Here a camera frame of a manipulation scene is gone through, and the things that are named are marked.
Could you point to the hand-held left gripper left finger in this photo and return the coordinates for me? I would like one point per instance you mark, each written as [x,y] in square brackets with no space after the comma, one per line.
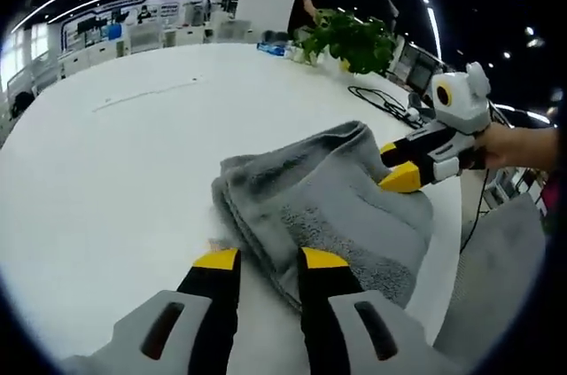
[212,304]

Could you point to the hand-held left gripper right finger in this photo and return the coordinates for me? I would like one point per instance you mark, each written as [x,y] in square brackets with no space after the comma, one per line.
[328,317]

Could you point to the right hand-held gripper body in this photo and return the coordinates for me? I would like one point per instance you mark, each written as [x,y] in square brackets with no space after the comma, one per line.
[465,96]

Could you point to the grey towel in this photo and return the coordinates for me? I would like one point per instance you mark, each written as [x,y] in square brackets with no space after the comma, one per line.
[328,197]

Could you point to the person's right hand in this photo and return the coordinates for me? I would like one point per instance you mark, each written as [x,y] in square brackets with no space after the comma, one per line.
[502,146]

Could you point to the white power adapter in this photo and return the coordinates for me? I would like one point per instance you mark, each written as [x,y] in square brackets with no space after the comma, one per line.
[413,114]

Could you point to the computer monitor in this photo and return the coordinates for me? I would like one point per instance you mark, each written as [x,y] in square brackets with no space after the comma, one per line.
[421,71]

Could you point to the small yellow object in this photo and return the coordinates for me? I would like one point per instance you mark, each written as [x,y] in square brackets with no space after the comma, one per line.
[345,66]

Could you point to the green potted plant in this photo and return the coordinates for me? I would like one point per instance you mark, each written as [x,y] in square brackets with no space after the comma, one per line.
[354,42]

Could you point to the grey upholstered chair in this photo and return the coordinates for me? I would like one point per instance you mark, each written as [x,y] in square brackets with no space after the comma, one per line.
[491,282]

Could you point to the white table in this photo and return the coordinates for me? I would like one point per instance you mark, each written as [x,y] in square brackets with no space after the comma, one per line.
[133,171]

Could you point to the blue tissue packet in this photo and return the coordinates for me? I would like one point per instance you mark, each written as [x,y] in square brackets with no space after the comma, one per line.
[272,49]

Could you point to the blue container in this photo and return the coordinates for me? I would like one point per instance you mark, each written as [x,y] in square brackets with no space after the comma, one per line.
[115,31]

